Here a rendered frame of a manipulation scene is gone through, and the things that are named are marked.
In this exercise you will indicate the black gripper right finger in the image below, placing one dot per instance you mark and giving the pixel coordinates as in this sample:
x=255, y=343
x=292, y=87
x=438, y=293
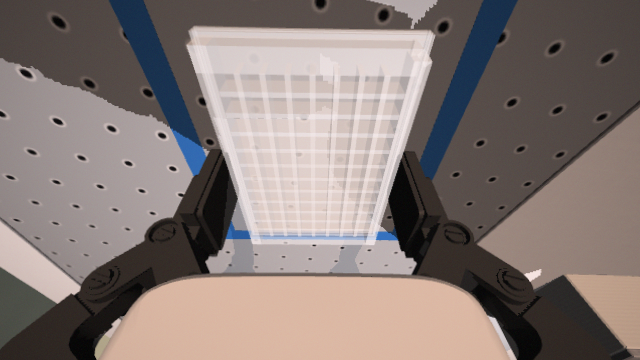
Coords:
x=540, y=330

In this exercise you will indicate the blue tape outline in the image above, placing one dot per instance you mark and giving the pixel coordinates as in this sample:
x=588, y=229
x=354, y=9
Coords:
x=486, y=31

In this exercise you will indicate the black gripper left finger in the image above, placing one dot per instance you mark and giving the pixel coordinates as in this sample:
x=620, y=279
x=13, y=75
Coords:
x=173, y=248

